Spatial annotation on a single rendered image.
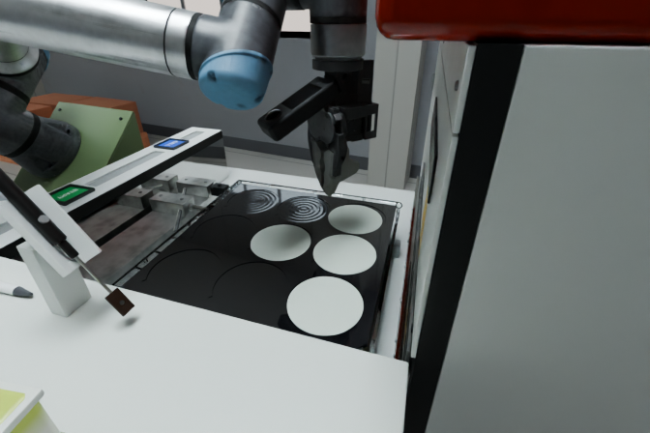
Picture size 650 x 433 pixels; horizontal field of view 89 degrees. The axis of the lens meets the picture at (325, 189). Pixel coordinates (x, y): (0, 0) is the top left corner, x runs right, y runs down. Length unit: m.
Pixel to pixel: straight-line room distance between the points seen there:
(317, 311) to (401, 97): 2.14
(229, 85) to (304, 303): 0.28
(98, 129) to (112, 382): 0.76
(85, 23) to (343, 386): 0.43
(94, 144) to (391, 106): 1.94
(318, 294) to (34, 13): 0.45
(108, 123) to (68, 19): 0.56
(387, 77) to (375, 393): 2.28
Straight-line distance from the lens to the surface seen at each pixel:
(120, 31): 0.44
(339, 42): 0.46
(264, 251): 0.54
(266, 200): 0.68
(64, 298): 0.43
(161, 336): 0.37
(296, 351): 0.33
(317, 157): 0.53
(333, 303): 0.46
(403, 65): 2.44
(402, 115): 2.50
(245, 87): 0.38
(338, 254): 0.53
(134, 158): 0.82
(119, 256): 0.65
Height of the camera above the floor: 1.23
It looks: 28 degrees down
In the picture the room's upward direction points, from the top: straight up
